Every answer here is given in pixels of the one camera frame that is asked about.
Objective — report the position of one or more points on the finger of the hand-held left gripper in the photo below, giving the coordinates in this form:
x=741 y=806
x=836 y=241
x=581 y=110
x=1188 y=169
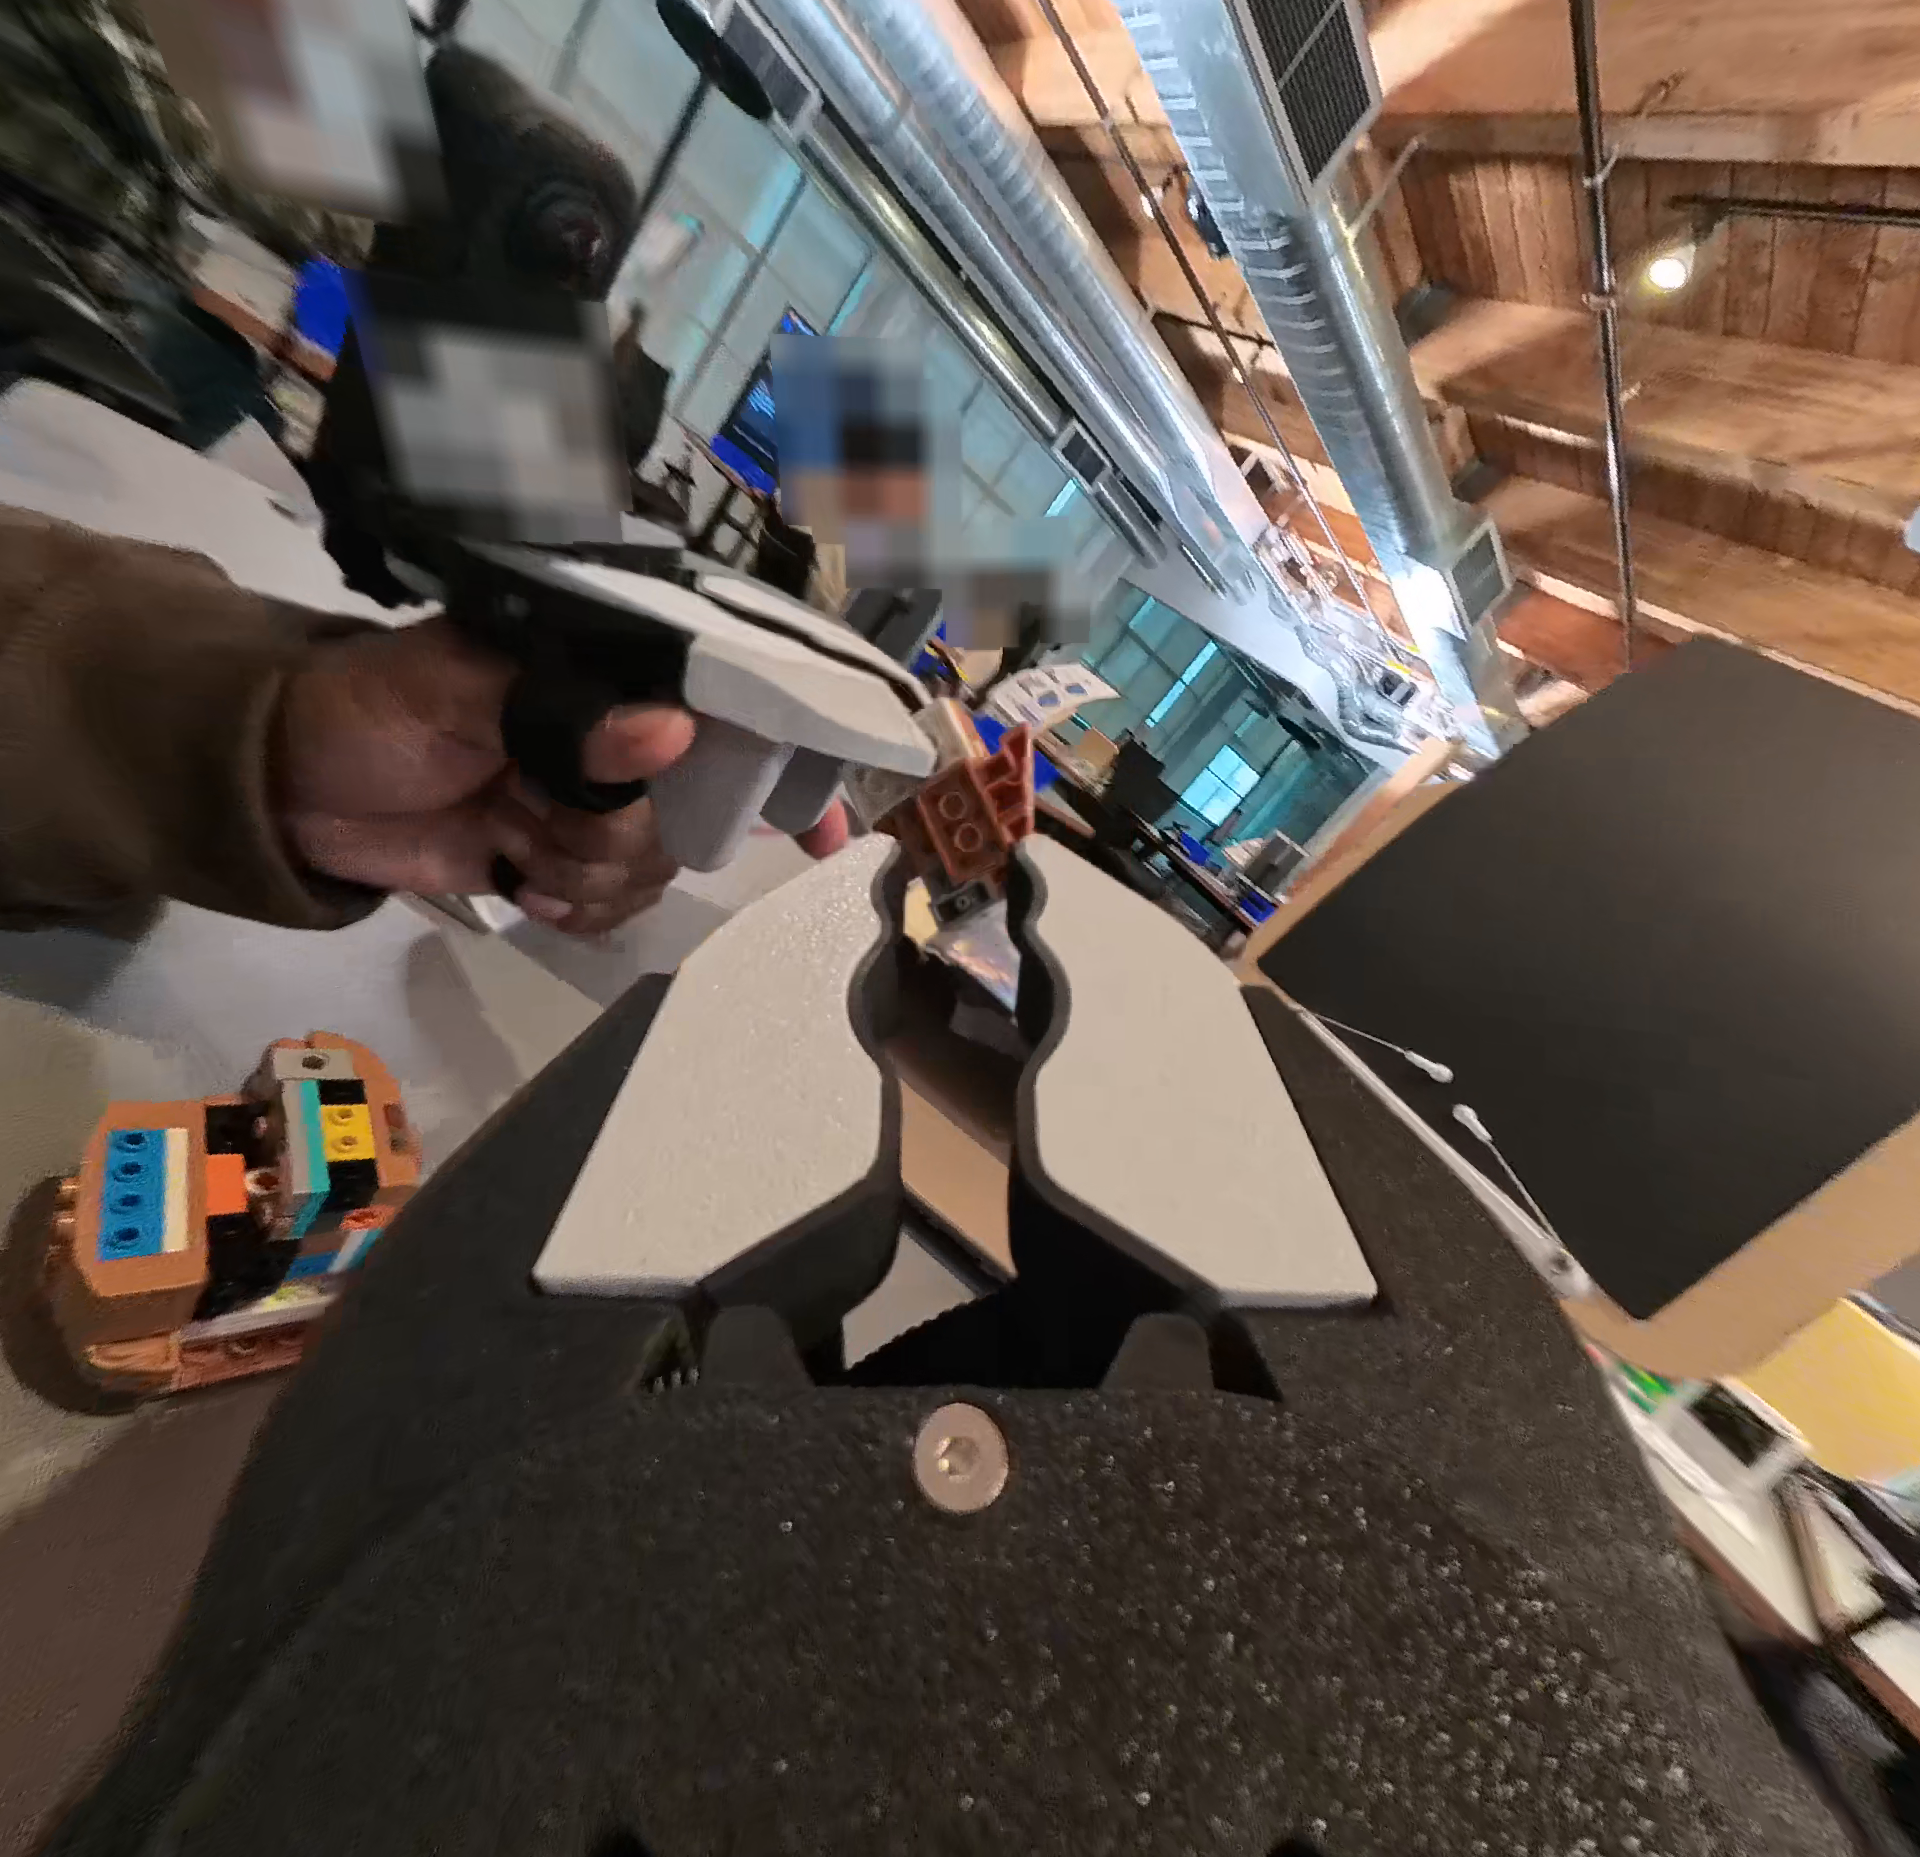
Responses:
x=810 y=672

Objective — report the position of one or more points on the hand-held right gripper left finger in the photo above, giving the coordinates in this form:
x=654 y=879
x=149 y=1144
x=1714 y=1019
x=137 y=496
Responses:
x=737 y=1122

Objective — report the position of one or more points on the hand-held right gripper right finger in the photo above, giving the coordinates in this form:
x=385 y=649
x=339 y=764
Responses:
x=1177 y=1122

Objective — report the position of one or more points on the brown brick assembly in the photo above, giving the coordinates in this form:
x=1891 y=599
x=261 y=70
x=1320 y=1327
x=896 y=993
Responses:
x=966 y=806

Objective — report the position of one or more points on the person's left forearm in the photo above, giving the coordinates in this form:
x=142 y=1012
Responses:
x=153 y=732

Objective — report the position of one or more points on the person's left hand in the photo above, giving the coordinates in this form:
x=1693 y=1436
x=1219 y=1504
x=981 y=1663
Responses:
x=408 y=764

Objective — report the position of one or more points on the printed paper sheet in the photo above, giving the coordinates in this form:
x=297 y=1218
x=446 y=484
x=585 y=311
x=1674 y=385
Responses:
x=1046 y=694

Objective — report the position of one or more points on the white screen stand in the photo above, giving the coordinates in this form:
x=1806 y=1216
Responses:
x=1472 y=1138

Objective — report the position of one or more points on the wood-framed black screen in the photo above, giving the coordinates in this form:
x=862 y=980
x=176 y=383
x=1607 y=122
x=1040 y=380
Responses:
x=1622 y=957

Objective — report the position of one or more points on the silver ceiling duct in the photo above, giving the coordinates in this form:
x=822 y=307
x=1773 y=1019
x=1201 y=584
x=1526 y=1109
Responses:
x=1142 y=267

